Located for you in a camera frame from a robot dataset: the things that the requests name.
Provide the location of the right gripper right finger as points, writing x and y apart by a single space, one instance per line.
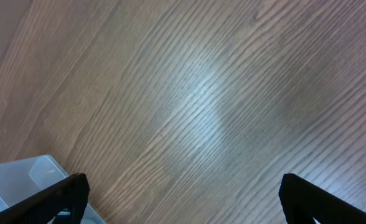
303 202

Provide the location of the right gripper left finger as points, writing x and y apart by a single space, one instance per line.
64 202

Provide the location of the clear plastic storage bin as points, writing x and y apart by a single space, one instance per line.
24 178

